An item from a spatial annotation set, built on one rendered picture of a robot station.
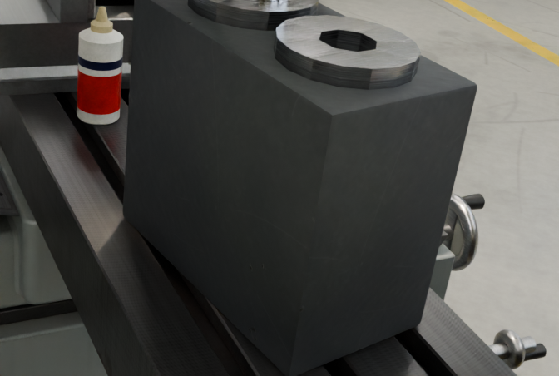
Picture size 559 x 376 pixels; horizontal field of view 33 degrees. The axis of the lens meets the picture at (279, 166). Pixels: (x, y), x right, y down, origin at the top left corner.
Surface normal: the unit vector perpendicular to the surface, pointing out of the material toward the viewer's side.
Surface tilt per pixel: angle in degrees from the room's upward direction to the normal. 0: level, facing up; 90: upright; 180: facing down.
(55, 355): 90
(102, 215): 0
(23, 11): 0
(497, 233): 0
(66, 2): 90
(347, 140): 90
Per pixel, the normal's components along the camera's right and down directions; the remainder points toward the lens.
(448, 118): 0.60, 0.44
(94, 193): 0.12, -0.88
